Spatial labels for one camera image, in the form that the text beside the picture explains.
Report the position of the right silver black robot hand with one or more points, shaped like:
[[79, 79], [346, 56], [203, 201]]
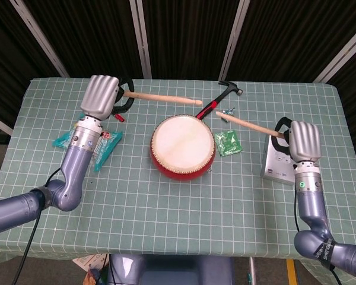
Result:
[[305, 142]]

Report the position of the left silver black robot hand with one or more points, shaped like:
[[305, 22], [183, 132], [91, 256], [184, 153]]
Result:
[[99, 95]]

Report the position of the wooden drumstick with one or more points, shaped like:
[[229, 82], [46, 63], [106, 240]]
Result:
[[249, 124], [166, 98]]

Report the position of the right blue grey robot arm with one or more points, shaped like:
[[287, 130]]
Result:
[[311, 202]]

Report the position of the left blue grey robot arm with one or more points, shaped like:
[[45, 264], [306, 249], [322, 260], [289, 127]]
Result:
[[74, 166]]

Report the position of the red drum white skin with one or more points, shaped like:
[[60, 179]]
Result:
[[182, 142]]

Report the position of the green gridded cutting mat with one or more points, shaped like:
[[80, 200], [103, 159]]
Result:
[[166, 207]]

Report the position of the white marker red cap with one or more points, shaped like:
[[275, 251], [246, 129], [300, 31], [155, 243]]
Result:
[[120, 117]]

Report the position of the silver grey cardboard box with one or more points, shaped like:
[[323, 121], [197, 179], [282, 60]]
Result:
[[276, 172]]

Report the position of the teal snack packet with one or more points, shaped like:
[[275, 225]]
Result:
[[106, 148]]

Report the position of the green foil sachet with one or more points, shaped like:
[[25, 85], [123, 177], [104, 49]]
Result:
[[228, 142]]

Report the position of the black red claw hammer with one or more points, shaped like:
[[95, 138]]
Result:
[[216, 102]]

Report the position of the white table leg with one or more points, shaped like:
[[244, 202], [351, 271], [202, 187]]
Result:
[[252, 270]]

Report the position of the white printed paper sheet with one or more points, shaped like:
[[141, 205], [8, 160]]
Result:
[[89, 261]]

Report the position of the blue grey robot torso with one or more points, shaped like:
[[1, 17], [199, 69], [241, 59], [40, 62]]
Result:
[[181, 270]]

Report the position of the colourful printed carton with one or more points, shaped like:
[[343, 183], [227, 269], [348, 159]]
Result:
[[90, 279]]

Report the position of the white partition post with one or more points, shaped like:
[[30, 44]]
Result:
[[141, 38], [0, 123], [341, 53], [38, 38], [234, 38]]

